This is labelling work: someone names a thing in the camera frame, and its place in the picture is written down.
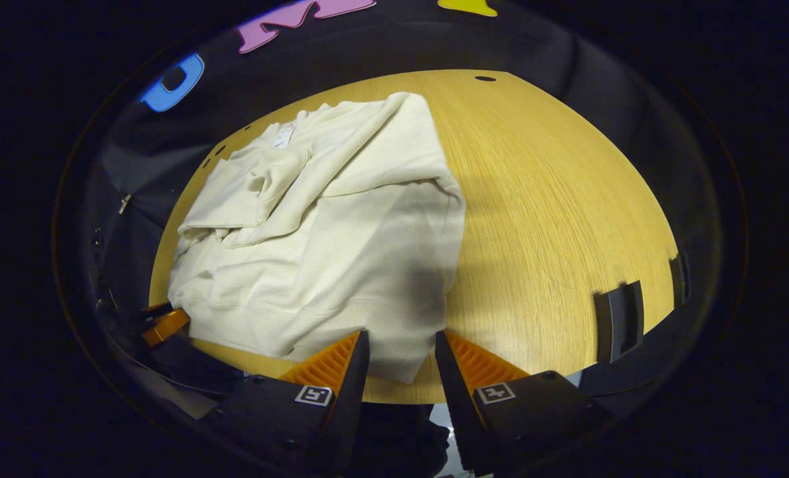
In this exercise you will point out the small white label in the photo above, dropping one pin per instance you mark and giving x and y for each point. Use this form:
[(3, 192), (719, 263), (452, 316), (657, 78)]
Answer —
[(125, 203)]

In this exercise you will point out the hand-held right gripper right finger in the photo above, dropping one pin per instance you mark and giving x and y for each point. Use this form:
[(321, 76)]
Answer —
[(459, 411)]

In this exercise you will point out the black table edge clamp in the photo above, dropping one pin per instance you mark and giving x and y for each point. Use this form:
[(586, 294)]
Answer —
[(617, 322), (679, 279)]

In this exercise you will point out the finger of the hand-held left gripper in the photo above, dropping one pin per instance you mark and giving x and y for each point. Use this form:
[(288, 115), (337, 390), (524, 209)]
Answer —
[(155, 311), (169, 326)]

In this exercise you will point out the white sweatshirt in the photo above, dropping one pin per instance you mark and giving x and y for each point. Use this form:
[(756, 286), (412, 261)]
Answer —
[(315, 252)]

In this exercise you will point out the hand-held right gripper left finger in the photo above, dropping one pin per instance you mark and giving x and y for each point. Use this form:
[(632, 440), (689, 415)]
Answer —
[(347, 411)]

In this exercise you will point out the black backdrop cloth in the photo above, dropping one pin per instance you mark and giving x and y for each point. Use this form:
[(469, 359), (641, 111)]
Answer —
[(401, 46)]

